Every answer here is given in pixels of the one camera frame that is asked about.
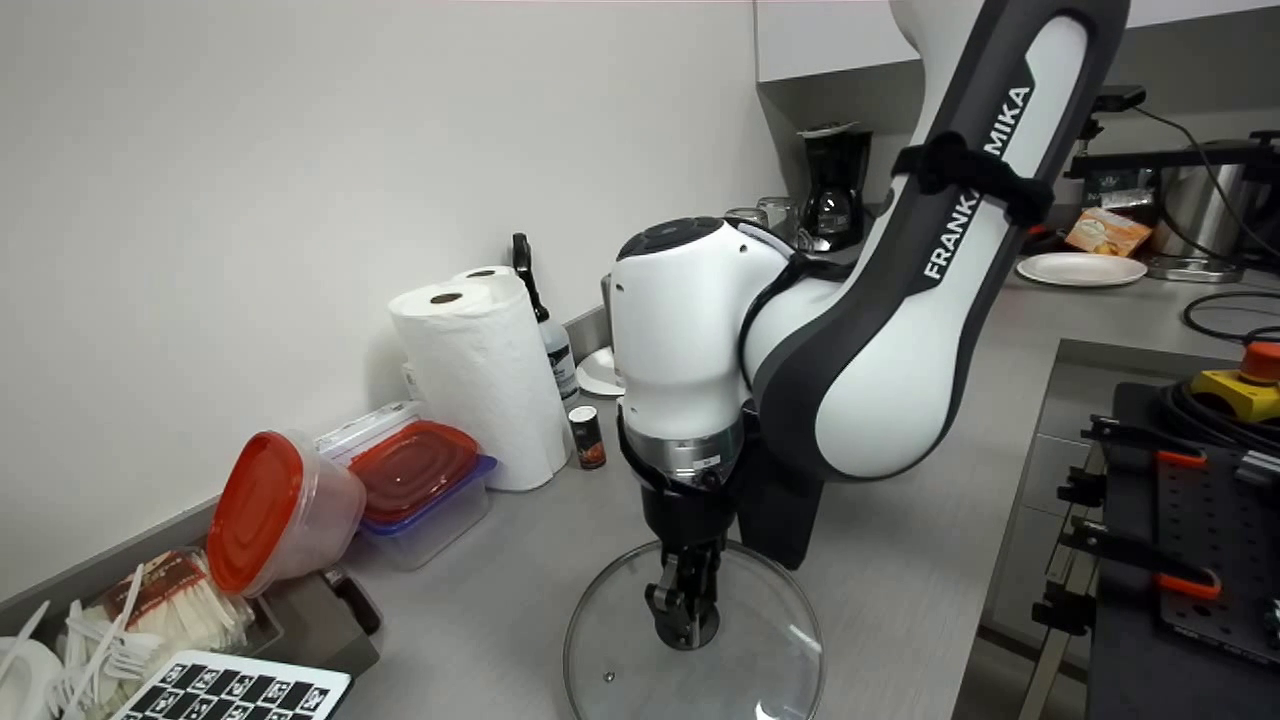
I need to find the tub with orange lid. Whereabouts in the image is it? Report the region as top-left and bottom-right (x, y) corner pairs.
(200, 427), (373, 603)

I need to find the spray bottle with black trigger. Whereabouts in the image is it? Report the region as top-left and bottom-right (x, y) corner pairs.
(504, 227), (584, 402)

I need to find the flat container with red lid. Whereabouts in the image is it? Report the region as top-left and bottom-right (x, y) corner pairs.
(345, 416), (486, 531)

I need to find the steel kettle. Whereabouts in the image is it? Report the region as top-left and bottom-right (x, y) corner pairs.
(1156, 154), (1263, 270)

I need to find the orange and black clamp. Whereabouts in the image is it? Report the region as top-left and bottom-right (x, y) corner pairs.
(1054, 413), (1210, 513)
(1026, 514), (1227, 641)

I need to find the small spice jar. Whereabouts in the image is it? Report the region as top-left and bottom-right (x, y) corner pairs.
(564, 398), (611, 474)

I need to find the slim white paper towel roll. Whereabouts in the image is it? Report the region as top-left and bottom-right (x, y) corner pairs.
(449, 258), (530, 305)

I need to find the purple plastic container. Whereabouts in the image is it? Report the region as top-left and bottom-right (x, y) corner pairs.
(352, 453), (504, 577)

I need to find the yellow emergency stop box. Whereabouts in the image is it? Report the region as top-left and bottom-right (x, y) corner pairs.
(1186, 337), (1280, 427)

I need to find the clear tub with brown contents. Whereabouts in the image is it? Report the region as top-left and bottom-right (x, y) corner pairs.
(95, 544), (251, 660)

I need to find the glass pot lid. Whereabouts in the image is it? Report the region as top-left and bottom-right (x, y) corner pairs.
(559, 536), (826, 720)

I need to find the small white plate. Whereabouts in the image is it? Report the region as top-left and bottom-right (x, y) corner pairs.
(572, 340), (632, 402)

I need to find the black perforated board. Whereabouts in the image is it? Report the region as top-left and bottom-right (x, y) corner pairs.
(1146, 443), (1280, 673)

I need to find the black and white keypad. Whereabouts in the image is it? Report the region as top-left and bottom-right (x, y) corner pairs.
(107, 646), (357, 720)

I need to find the orange snack packet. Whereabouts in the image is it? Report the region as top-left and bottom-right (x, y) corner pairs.
(1060, 204), (1156, 258)

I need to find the white wall cabinet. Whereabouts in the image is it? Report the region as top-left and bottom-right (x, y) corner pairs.
(746, 0), (1280, 88)

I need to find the black coiled cable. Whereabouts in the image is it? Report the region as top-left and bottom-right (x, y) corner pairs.
(1146, 371), (1280, 453)

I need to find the clear plastic container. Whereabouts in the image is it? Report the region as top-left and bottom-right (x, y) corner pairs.
(308, 398), (421, 463)

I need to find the large white plate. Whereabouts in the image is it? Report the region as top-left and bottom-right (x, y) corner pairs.
(1011, 248), (1153, 293)

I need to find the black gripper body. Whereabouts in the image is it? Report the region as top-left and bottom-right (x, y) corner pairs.
(632, 473), (739, 591)

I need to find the grey tray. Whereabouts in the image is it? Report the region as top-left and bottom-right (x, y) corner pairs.
(0, 557), (389, 687)

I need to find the black coffee maker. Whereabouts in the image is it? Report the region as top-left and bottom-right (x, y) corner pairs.
(792, 121), (881, 258)

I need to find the large white paper towel roll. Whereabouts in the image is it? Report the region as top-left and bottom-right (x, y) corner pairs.
(383, 279), (577, 500)

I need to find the black camera on tripod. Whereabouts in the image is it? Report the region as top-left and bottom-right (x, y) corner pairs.
(1092, 81), (1153, 151)

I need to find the loose black cable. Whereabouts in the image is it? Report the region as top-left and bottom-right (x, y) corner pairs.
(1174, 286), (1280, 346)

